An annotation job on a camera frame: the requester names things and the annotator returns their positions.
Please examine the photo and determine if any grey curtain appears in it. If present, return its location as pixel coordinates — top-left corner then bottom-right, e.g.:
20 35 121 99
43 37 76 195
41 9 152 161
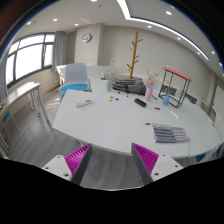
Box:
52 31 67 72

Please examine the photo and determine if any grey backpack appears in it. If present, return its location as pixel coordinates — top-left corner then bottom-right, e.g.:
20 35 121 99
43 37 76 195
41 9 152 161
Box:
112 79 146 95

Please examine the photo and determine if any white oval table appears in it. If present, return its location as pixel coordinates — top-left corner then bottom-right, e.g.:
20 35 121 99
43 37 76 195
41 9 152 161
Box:
53 78 222 158

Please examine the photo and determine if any black rectangular case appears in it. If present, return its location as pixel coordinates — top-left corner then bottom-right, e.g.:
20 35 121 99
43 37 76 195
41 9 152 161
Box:
134 98 147 108

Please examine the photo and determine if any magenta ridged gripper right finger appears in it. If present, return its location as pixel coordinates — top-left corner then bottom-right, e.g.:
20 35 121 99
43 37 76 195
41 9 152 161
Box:
131 143 159 185

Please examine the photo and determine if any white remote control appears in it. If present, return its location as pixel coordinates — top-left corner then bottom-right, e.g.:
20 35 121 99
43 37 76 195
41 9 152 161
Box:
75 100 93 108

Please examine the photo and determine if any wooden coat rack tree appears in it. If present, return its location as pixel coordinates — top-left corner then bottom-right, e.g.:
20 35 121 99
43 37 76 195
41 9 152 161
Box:
127 31 143 79

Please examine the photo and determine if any white chair blue cushion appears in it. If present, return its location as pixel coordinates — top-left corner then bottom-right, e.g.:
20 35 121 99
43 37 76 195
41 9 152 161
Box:
59 63 89 98

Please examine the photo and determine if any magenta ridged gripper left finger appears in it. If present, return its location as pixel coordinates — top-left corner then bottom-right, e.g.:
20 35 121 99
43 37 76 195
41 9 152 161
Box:
65 144 92 185

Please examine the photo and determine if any blue small vase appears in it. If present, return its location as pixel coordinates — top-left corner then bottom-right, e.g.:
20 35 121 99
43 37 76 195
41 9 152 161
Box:
163 95 170 105

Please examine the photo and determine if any black frame orange-top rack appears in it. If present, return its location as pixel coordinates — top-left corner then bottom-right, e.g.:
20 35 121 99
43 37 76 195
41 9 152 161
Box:
159 67 192 108

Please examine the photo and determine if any green bottle vase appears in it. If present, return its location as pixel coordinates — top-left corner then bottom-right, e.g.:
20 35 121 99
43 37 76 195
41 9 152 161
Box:
106 79 112 92

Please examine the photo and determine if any pink bottle vase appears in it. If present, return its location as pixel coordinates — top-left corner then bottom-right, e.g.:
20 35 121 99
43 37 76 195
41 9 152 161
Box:
145 80 154 101

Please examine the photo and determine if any large window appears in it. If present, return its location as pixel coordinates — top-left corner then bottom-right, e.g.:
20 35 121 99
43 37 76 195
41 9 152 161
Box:
6 33 55 86

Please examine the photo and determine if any white marker pen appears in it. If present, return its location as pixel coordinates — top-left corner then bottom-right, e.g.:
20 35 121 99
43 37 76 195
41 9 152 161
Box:
171 110 180 119

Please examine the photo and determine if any white side desk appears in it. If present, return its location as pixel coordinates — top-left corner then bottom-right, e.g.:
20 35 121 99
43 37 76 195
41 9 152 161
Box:
0 82 49 159

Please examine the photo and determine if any round wall clock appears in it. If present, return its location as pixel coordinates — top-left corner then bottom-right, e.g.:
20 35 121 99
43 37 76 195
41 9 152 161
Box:
82 33 92 43

